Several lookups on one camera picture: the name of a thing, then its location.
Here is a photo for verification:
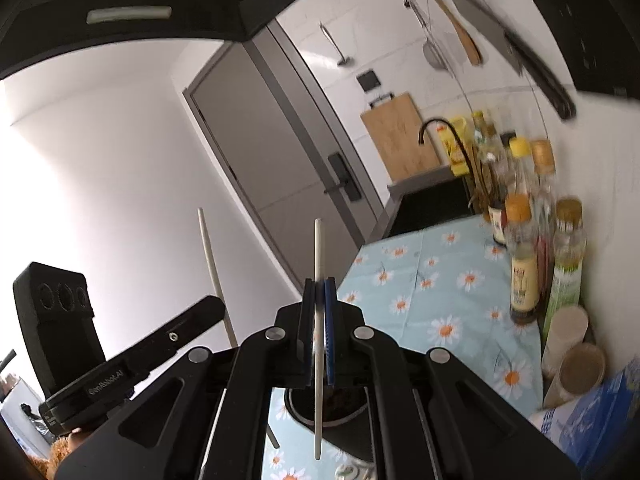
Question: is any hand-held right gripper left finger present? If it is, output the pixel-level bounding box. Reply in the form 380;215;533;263
55;280;321;480

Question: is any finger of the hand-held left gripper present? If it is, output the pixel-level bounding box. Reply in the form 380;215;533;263
102;295;226;377

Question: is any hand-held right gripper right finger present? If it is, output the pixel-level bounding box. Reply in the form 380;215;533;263
322;277;581;480

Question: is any beige chopstick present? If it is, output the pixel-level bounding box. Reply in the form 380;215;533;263
197;207;239;350
311;217;327;461

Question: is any black utensil holder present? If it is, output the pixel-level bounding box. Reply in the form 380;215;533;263
284;386;375;461

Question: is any daisy printed tablecloth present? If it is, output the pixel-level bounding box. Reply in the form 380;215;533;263
260;212;551;480

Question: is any steel sink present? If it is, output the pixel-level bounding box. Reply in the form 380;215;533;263
382;165;478;241

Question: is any grey door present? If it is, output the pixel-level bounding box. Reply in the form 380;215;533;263
182;25;388;266

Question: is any wooden cutting board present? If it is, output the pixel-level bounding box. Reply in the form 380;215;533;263
360;91;441;183

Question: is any cluster of condiment bottles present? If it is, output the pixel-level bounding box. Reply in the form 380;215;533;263
470;110;588;326

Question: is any yellow dish soap bottle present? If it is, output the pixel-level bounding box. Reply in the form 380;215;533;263
435;116;473;177

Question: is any black faucet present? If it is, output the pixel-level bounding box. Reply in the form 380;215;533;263
419;118;481;211

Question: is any white seasoning jar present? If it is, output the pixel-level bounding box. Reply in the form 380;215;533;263
542;305;590;381

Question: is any brown lid seasoning jar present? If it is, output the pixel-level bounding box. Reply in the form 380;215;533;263
542;344;607;409

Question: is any hanging metal utensil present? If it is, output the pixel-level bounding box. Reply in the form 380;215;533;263
319;22;352;67

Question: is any blue and white salt bag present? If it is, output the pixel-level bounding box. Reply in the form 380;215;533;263
530;355;640;471

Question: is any metal mesh strainer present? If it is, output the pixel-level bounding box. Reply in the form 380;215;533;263
405;0;453;71

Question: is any wooden spatula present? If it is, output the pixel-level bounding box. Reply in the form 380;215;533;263
392;0;483;66

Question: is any steel cleaver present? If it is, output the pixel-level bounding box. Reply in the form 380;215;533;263
442;0;578;121

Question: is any black socket panel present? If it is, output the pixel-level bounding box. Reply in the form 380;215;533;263
532;0;640;98

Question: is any black door lock handle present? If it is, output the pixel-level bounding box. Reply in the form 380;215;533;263
322;152;363;202

